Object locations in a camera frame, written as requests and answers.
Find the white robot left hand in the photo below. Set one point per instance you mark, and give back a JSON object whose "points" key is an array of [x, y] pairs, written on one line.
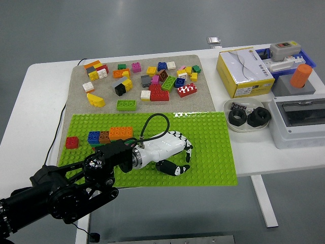
{"points": [[162, 147]]}

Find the orange eight-stud toy brick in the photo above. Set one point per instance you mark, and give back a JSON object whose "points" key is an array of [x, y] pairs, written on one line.
{"points": [[121, 132]]}

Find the blue four-stud toy brick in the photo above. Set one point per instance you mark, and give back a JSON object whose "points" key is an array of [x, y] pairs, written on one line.
{"points": [[162, 66], [93, 137]]}

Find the red four-stud toy brick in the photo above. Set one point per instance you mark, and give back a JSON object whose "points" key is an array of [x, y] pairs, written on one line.
{"points": [[72, 142]]}

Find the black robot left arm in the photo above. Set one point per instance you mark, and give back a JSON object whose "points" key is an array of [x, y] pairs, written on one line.
{"points": [[76, 188]]}

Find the pink flat toy brick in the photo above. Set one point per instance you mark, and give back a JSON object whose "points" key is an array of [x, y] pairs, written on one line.
{"points": [[132, 145]]}

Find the light green studded baseplate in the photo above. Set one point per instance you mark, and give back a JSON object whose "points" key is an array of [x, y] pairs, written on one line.
{"points": [[203, 157]]}

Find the large red stepped brick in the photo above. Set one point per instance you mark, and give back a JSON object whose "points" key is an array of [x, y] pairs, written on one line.
{"points": [[158, 94]]}

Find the white brick with yellow base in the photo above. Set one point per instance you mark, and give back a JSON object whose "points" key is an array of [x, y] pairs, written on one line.
{"points": [[145, 95], [182, 74]]}

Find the light green three-hole brick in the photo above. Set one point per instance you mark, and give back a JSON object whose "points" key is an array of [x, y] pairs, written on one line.
{"points": [[126, 105]]}

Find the brown toy brick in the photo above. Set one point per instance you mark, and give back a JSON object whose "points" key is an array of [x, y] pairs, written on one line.
{"points": [[163, 75], [104, 137]]}

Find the red brick with white spots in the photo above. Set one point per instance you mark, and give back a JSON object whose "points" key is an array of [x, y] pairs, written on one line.
{"points": [[187, 90]]}

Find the blue toy brick with hole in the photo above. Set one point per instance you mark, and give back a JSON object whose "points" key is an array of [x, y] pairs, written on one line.
{"points": [[180, 82]]}

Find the dark green toy brick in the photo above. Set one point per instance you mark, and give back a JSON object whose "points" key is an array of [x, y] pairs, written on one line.
{"points": [[95, 145]]}

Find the magenta toy brick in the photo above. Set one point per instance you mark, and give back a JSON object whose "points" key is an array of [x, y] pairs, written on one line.
{"points": [[136, 67], [155, 79]]}

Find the black toy brick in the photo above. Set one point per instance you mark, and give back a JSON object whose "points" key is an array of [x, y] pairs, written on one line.
{"points": [[120, 90]]}

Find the small yellow toy brick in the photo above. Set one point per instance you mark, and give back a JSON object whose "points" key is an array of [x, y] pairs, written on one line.
{"points": [[194, 77], [126, 74]]}

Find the grey slanted toy brick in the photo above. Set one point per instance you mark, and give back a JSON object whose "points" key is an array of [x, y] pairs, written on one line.
{"points": [[118, 81]]}

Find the yellow curved toy brick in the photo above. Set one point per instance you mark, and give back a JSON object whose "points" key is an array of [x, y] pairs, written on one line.
{"points": [[96, 100]]}

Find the small pink toy brick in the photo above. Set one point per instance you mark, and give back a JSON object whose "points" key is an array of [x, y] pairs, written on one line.
{"points": [[182, 68]]}

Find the white toy brick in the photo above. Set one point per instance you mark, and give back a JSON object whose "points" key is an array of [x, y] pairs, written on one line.
{"points": [[171, 65], [102, 73]]}

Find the small dark green brick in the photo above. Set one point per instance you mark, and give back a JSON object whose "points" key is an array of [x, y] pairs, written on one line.
{"points": [[122, 66], [196, 69]]}

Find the white brick with orange base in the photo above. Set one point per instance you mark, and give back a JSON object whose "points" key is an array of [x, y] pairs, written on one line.
{"points": [[88, 87]]}

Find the orange flat toy brick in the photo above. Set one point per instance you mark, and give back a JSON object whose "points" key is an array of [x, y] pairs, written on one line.
{"points": [[92, 64]]}

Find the grey-brown table mat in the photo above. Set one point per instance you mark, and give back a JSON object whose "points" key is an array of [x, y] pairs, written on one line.
{"points": [[200, 101]]}

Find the small dark electronic component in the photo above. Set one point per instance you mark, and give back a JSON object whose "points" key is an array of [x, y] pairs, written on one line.
{"points": [[238, 105]]}

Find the large black hex nut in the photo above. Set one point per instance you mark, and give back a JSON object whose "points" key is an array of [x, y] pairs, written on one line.
{"points": [[254, 122]]}

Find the white shallow dish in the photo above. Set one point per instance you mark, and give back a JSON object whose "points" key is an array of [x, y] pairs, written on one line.
{"points": [[254, 103]]}

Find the white and yellow cardboard box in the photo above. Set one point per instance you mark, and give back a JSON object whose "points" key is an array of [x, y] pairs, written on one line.
{"points": [[243, 71]]}

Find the white table leg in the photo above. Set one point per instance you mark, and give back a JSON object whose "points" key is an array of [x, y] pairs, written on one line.
{"points": [[83, 228], [264, 200]]}

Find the black power plug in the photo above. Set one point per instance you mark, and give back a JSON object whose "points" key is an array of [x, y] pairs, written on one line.
{"points": [[94, 238]]}

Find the silver metal clamp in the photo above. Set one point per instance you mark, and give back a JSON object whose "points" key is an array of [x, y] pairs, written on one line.
{"points": [[214, 42]]}

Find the grey square block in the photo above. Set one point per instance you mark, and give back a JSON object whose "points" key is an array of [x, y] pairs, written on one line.
{"points": [[283, 87]]}

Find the small black plug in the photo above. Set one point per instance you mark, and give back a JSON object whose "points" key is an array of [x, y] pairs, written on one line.
{"points": [[265, 54]]}

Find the white terminal block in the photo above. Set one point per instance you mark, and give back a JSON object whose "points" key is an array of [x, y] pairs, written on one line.
{"points": [[281, 65]]}

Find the orange cylinder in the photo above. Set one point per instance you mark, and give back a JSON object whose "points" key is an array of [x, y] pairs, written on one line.
{"points": [[300, 76]]}

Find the blue plastic tray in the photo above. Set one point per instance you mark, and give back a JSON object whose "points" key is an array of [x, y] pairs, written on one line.
{"points": [[309, 60]]}

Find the grey-white electrical enclosure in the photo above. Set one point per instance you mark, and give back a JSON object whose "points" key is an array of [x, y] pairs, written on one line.
{"points": [[292, 137]]}

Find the grey push-button switch box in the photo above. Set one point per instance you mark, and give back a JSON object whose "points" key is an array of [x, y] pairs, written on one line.
{"points": [[284, 50]]}

